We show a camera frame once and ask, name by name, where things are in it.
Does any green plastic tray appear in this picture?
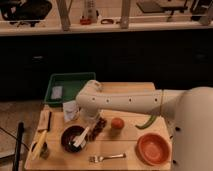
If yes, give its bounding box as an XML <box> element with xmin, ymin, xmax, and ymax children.
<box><xmin>44</xmin><ymin>72</ymin><xmax>96</xmax><ymax>107</ymax></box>

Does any white crumpled cloth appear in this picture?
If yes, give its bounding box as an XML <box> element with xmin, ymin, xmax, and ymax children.
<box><xmin>63</xmin><ymin>100</ymin><xmax>79</xmax><ymax>122</ymax></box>

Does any dark purple bowl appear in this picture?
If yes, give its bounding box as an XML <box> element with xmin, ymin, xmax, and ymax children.
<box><xmin>61</xmin><ymin>125</ymin><xmax>87</xmax><ymax>153</ymax></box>

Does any orange bowl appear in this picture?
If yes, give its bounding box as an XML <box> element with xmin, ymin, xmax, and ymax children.
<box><xmin>135</xmin><ymin>133</ymin><xmax>171</xmax><ymax>166</ymax></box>

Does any dark cup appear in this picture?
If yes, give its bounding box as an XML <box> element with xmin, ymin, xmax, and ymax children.
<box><xmin>31</xmin><ymin>142</ymin><xmax>50</xmax><ymax>159</ymax></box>

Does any white sponge in tray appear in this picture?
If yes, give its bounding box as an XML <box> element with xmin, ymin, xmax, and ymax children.
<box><xmin>51</xmin><ymin>86</ymin><xmax>63</xmax><ymax>100</ymax></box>

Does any dark grape bunch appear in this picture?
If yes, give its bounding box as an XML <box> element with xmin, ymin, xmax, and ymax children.
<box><xmin>89</xmin><ymin>117</ymin><xmax>107</xmax><ymax>141</ymax></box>

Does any red white object on shelf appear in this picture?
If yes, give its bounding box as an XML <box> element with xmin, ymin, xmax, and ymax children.
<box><xmin>80</xmin><ymin>0</ymin><xmax>98</xmax><ymax>25</ymax></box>

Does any black pole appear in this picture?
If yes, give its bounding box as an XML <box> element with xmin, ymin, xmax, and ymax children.
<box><xmin>12</xmin><ymin>122</ymin><xmax>24</xmax><ymax>171</ymax></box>

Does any silver fork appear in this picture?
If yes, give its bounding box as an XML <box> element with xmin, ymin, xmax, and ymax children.
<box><xmin>88</xmin><ymin>153</ymin><xmax>126</xmax><ymax>163</ymax></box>

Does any wooden cutting board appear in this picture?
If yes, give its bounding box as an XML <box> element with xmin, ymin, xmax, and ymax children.
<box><xmin>24</xmin><ymin>81</ymin><xmax>180</xmax><ymax>171</ymax></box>

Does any green pepper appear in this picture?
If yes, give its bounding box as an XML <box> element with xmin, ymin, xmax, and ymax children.
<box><xmin>135</xmin><ymin>115</ymin><xmax>157</xmax><ymax>130</ymax></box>

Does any white brush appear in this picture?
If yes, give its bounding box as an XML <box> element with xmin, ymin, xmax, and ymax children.
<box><xmin>73</xmin><ymin>126</ymin><xmax>90</xmax><ymax>148</ymax></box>

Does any orange tomato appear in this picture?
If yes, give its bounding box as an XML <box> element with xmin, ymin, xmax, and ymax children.
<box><xmin>111</xmin><ymin>117</ymin><xmax>125</xmax><ymax>129</ymax></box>

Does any black office chair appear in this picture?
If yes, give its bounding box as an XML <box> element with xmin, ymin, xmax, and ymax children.
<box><xmin>0</xmin><ymin>0</ymin><xmax>52</xmax><ymax>27</ymax></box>

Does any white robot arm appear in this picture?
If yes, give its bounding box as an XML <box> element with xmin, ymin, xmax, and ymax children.
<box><xmin>76</xmin><ymin>80</ymin><xmax>213</xmax><ymax>171</ymax></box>

